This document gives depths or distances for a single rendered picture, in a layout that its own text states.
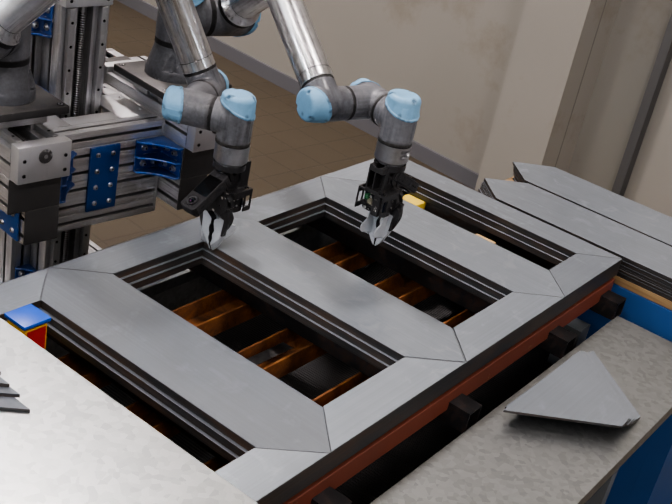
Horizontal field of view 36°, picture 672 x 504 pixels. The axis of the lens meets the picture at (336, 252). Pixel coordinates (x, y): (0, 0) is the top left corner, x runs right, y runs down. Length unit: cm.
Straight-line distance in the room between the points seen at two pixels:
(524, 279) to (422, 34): 299
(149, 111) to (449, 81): 269
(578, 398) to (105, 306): 99
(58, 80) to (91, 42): 13
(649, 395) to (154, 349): 112
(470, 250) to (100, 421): 132
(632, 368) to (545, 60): 233
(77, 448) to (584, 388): 122
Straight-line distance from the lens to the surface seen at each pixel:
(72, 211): 271
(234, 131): 219
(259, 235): 242
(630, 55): 471
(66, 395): 152
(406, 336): 215
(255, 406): 186
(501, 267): 253
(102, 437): 145
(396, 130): 222
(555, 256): 274
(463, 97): 522
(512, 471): 206
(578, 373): 235
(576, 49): 455
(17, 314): 199
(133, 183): 278
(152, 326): 203
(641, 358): 258
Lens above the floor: 196
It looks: 27 degrees down
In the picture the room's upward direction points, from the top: 12 degrees clockwise
